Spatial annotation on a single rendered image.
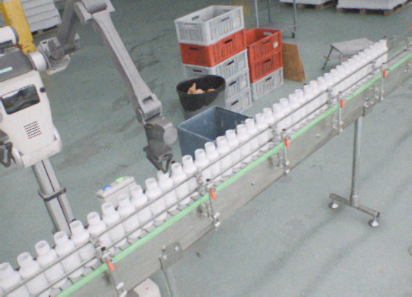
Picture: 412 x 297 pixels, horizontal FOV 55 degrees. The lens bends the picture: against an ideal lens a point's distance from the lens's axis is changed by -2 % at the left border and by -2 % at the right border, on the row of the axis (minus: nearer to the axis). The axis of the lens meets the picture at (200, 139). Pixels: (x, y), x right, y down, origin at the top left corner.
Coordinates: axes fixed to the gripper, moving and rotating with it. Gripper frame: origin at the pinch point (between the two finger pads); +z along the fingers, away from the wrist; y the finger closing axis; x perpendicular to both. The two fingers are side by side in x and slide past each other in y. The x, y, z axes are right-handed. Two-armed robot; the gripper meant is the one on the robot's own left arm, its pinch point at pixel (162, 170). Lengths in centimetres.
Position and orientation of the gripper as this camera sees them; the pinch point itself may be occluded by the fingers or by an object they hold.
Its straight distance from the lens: 145.8
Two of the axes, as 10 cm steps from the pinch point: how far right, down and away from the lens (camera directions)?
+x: -7.3, 4.3, -5.3
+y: -6.7, -2.7, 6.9
